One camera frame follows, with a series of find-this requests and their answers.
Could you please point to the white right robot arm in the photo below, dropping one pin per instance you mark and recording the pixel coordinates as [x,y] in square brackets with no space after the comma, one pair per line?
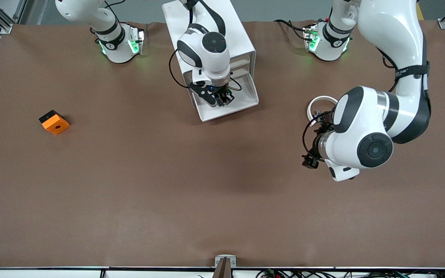
[214,63]

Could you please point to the brown tapered strip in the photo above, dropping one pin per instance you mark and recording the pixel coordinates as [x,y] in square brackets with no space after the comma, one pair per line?
[223,270]

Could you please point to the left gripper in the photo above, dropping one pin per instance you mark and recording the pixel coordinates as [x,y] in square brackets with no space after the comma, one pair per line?
[316,143]

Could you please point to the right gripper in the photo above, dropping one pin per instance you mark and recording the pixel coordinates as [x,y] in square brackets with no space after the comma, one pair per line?
[223,93]

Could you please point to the white drawer cabinet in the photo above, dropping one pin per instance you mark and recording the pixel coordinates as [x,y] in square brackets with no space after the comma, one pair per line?
[238,34]

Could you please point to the white table frame rail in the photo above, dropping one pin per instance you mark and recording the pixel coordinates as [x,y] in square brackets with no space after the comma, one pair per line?
[33,275]

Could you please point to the brown table mat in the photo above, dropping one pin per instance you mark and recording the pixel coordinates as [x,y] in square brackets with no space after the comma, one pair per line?
[222,193]

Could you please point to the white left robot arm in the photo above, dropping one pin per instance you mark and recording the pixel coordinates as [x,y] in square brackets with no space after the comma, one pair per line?
[392,34]

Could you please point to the orange box with hole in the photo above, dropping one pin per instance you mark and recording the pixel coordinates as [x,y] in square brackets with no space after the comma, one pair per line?
[56,125]

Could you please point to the grey metal table bracket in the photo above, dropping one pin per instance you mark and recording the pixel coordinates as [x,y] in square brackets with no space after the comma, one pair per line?
[219,258]

